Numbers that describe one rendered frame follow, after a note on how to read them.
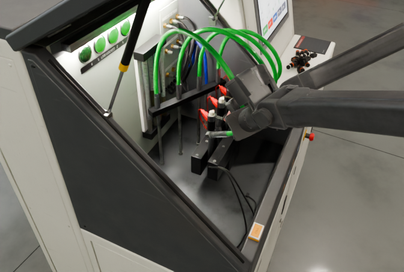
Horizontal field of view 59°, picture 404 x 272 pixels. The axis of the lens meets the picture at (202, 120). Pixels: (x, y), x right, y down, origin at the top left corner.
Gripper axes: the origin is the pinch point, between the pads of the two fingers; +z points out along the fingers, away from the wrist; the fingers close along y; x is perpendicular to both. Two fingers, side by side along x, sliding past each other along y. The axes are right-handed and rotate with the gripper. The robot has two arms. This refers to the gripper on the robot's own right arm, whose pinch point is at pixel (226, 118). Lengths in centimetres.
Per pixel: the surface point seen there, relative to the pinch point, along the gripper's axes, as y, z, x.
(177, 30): 28.3, -11.5, 8.7
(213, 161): -10.7, 12.1, 4.4
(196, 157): -7.1, 15.9, 6.5
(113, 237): -13, 30, 39
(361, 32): -40, 120, -361
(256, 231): -29.6, -4.5, 16.5
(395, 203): -118, 42, -121
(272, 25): 18, 13, -63
